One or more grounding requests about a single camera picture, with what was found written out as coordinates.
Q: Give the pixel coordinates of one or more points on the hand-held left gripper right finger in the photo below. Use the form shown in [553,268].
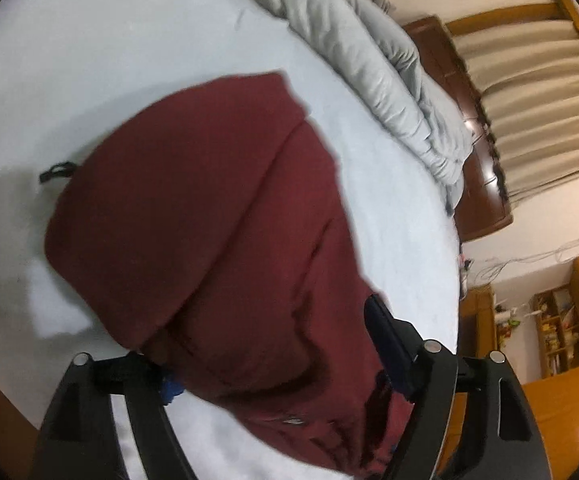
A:
[394,350]

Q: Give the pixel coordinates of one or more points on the wooden desk cabinet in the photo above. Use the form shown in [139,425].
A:
[564,410]

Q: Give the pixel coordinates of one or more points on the beige curtain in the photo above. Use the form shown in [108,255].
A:
[534,95]

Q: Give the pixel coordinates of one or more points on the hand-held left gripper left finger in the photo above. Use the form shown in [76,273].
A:
[139,410]

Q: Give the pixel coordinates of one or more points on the maroon pants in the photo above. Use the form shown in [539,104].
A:
[209,240]

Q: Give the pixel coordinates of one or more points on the wooden wall shelf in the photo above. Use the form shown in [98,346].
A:
[562,330]

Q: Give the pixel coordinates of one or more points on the bed with white sheet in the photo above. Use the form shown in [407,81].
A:
[119,35]

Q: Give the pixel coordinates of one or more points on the wooden window frame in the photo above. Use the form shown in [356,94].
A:
[509,12]

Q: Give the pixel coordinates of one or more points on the dark wooden headboard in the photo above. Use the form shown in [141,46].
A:
[474,170]

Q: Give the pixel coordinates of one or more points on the grey duvet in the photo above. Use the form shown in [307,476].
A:
[369,60]

